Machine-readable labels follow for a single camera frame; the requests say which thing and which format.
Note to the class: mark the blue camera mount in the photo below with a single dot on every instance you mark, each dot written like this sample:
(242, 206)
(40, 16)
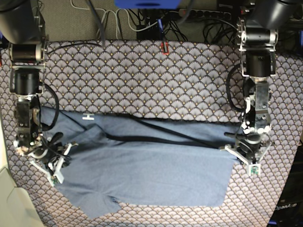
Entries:
(147, 4)

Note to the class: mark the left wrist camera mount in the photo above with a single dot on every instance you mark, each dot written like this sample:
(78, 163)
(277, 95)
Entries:
(252, 167)

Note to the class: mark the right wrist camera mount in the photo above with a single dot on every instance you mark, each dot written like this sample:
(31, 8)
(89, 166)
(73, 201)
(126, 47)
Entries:
(53, 172)

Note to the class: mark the white plastic bin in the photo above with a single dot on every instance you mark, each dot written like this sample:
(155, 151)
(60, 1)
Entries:
(16, 207)

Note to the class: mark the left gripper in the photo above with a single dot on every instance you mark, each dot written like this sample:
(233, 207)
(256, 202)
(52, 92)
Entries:
(251, 146)

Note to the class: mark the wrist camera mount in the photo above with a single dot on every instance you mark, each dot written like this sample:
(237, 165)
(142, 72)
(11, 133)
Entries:
(252, 167)
(53, 172)

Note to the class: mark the blue T-shirt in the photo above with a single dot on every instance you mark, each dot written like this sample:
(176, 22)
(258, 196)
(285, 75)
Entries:
(167, 163)

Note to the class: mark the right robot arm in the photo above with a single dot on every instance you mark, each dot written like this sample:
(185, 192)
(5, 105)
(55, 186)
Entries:
(22, 24)

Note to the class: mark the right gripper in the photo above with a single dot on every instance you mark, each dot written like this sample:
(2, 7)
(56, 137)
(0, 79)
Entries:
(46, 151)

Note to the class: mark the red table clamp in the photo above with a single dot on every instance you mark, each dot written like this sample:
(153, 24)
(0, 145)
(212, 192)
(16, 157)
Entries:
(165, 48)

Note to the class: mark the fan-patterned table cloth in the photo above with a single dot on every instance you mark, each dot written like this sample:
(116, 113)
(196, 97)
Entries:
(134, 77)

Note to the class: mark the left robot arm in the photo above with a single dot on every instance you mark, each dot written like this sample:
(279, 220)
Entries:
(258, 35)

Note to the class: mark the black power strip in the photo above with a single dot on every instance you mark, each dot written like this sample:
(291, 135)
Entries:
(199, 13)

